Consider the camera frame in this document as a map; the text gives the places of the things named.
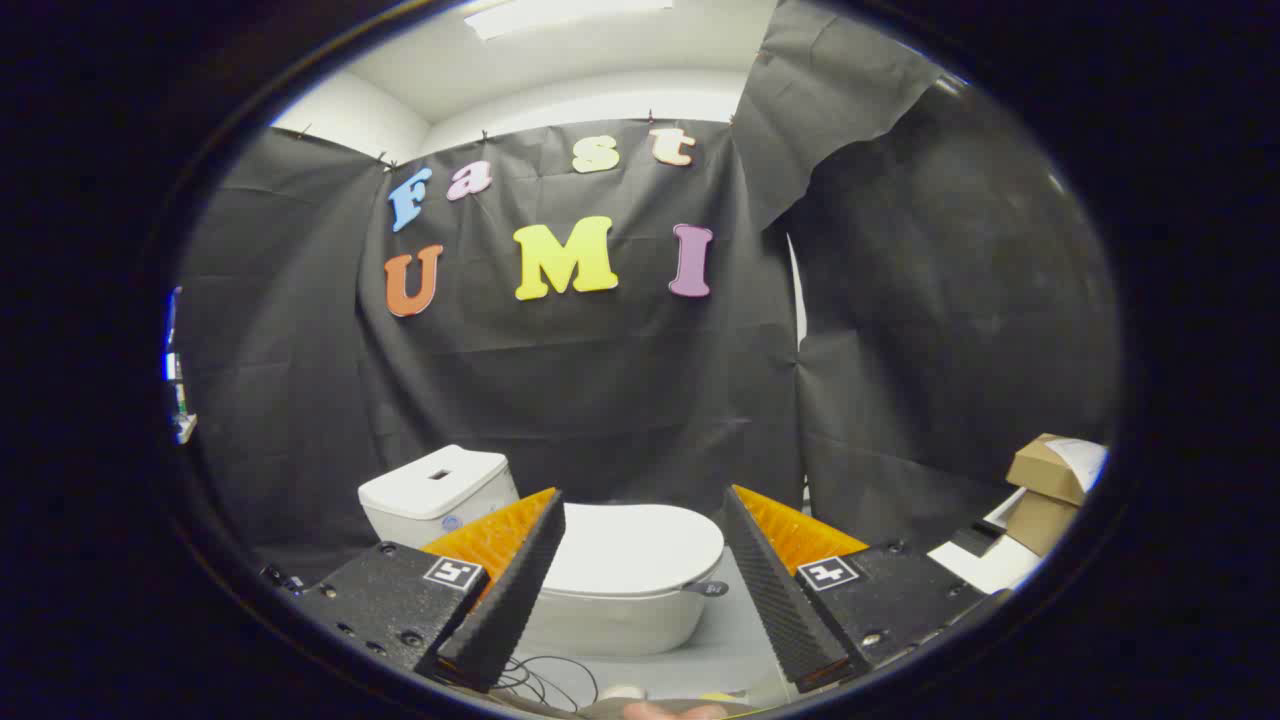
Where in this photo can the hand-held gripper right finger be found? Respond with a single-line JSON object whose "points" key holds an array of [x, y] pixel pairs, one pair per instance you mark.
{"points": [[780, 600]]}

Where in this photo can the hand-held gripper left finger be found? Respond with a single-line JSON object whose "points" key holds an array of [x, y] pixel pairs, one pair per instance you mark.
{"points": [[510, 590]]}

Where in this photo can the white toilet lid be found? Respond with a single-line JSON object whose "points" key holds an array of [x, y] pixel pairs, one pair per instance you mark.
{"points": [[640, 545]]}

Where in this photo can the white toilet body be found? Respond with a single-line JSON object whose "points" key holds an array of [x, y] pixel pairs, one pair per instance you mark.
{"points": [[430, 490]]}

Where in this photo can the white paper sheet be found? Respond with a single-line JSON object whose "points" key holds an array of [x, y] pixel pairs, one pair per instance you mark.
{"points": [[985, 568]]}

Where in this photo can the black backdrop cloth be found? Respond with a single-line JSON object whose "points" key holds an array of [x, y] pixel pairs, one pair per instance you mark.
{"points": [[600, 390]]}

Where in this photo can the plain cardboard box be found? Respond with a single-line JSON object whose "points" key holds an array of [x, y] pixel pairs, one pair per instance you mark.
{"points": [[1038, 522]]}

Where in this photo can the cardboard box with white sheet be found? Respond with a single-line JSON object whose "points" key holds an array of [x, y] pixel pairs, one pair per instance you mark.
{"points": [[1040, 470]]}

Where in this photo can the cluttered shelf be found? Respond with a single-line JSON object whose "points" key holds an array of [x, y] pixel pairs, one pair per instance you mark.
{"points": [[178, 400]]}

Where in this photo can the ceiling light panel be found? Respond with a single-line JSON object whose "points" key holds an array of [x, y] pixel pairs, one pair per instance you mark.
{"points": [[560, 15]]}

